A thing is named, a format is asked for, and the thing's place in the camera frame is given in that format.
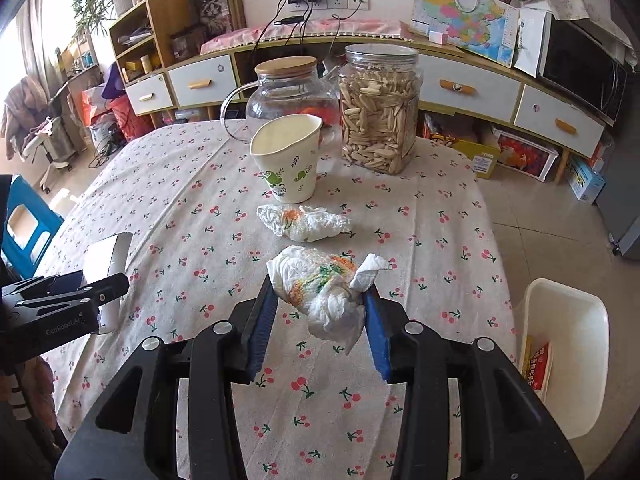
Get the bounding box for grey appliance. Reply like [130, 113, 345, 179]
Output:
[595, 125, 640, 261]

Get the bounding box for black floor cables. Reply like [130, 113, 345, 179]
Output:
[90, 137, 126, 168]

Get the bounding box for white plastic bin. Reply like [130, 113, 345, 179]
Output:
[512, 278, 611, 441]

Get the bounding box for yellow cardboard box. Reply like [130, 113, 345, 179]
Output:
[452, 140, 501, 180]

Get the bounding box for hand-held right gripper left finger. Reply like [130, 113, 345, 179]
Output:
[59, 275, 280, 480]

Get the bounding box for blue white box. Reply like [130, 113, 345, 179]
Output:
[567, 155, 606, 205]

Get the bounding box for colourful map board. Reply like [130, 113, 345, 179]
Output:
[410, 0, 521, 68]

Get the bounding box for black microwave oven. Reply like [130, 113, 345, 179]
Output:
[537, 12, 628, 126]

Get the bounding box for wooden media cabinet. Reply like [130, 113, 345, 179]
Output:
[107, 0, 613, 186]

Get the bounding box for red plastic bag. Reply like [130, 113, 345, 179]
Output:
[107, 95, 153, 141]

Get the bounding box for framed cat picture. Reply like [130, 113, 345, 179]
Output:
[192, 0, 246, 41]

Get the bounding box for crumpled cloth cover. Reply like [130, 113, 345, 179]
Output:
[517, 0, 638, 71]

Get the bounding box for clear plastic jar of seeds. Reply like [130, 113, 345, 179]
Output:
[337, 43, 423, 176]

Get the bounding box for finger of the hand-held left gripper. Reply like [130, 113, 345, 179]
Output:
[14, 273, 130, 314]
[0, 270, 86, 302]

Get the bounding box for purple bag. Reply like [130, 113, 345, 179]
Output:
[102, 67, 126, 101]

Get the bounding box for wooden pitcher lid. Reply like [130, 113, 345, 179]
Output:
[254, 56, 318, 78]

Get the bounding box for cherry print tablecloth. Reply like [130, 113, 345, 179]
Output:
[35, 120, 516, 480]

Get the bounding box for printed tissue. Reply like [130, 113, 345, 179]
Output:
[256, 204, 353, 243]
[265, 245, 393, 358]

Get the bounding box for small white drawer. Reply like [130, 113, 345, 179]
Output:
[125, 72, 175, 116]

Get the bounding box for wide white drawer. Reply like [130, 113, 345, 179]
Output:
[417, 55, 523, 123]

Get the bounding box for red gift box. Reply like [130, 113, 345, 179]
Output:
[492, 127, 560, 181]

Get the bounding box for black power cable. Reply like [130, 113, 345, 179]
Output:
[250, 0, 366, 56]

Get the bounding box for orange white bag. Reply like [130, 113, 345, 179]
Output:
[82, 85, 108, 128]

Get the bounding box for blue plastic stool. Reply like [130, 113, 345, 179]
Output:
[2, 175, 66, 266]

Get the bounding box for white printed packet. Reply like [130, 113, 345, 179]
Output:
[82, 232, 134, 336]

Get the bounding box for chair with clothes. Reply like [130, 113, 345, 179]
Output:
[2, 75, 76, 193]

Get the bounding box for pink runner cloth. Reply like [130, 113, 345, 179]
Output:
[200, 19, 416, 56]

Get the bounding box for white paper cup green print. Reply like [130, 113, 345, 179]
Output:
[249, 114, 322, 205]

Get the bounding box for white paper bag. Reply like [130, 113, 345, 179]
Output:
[512, 7, 553, 78]

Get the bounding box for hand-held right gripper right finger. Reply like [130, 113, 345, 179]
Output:
[361, 287, 586, 480]

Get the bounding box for glass pitcher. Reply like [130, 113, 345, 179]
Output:
[220, 67, 341, 143]

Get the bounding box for red snack packet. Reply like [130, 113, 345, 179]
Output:
[522, 341, 555, 392]

